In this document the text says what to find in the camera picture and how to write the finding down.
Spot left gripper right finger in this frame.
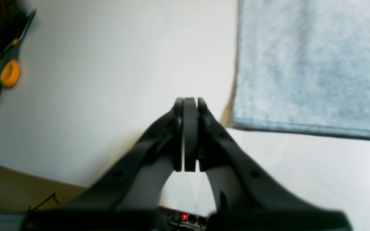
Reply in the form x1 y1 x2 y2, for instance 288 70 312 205
184 98 352 231

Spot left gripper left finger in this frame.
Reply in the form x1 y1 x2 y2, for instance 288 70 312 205
24 98 184 231

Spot grey T-shirt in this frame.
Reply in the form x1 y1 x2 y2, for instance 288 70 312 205
232 0 370 140

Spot orange handled scissors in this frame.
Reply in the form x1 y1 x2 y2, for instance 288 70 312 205
0 9 37 96

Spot black flat object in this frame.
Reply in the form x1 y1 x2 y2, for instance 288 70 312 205
0 0 22 66

